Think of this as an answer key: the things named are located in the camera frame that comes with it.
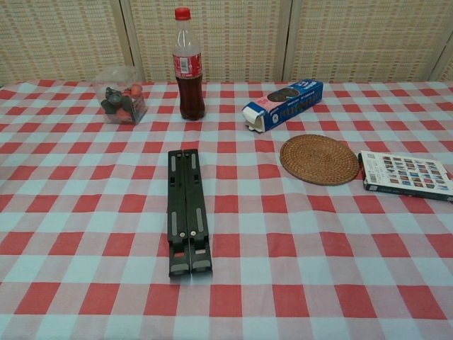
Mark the red white checked tablecloth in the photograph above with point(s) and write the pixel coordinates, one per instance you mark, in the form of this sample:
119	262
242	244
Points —
70	248

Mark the blue cookie box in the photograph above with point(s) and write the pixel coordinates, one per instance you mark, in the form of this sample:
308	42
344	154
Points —
297	101

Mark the cola bottle with red cap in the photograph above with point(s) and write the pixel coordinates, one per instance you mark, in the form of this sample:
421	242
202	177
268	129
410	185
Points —
193	95

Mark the flat box with picture grid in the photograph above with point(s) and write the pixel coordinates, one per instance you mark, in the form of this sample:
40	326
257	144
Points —
403	170

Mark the black folding stand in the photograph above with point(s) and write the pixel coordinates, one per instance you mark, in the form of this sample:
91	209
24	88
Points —
184	198

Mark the bamboo folding screen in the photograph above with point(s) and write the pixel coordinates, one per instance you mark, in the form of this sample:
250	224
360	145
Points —
70	35

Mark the clear bag of snacks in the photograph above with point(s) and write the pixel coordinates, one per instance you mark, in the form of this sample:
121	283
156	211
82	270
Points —
122	102

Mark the round woven rattan coaster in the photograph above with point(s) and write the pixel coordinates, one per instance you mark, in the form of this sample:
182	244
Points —
318	159

